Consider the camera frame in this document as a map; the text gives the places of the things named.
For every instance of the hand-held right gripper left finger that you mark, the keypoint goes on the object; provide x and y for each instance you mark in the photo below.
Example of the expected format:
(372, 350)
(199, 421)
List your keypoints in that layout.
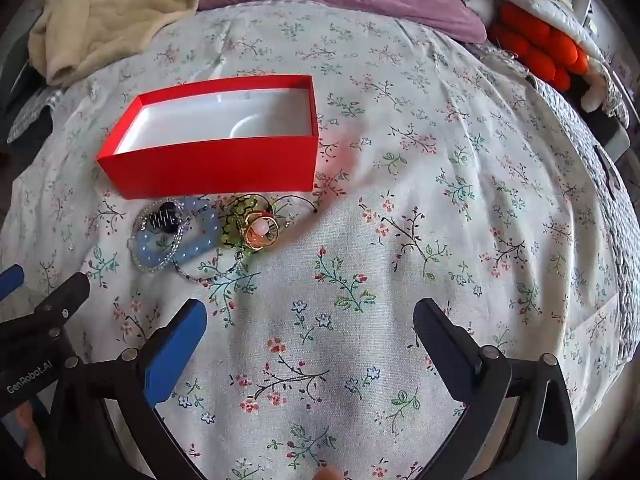
(175, 347)

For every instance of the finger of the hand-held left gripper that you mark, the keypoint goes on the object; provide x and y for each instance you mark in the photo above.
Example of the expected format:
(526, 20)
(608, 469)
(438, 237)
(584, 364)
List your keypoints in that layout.
(60, 297)
(11, 279)

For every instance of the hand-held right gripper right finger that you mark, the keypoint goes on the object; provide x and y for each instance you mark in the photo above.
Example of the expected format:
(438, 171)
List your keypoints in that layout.
(436, 332)

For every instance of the black hair clip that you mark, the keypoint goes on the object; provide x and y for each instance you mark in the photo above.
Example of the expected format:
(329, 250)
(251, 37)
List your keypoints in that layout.
(162, 218)

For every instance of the red cardboard box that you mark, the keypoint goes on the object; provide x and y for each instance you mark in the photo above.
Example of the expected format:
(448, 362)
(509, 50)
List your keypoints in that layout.
(210, 160)

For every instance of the floral bedsheet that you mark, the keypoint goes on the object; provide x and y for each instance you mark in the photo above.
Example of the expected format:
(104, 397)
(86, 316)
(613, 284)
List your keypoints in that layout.
(400, 210)

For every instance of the grey patterned quilt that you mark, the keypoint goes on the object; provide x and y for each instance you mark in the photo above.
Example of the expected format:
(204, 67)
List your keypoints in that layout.
(602, 200)

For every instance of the beige blanket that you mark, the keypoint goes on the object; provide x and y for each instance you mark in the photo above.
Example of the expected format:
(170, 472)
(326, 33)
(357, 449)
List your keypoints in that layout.
(110, 15)

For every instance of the orange plush toy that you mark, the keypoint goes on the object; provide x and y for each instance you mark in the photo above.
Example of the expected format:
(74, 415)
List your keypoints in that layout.
(537, 42)

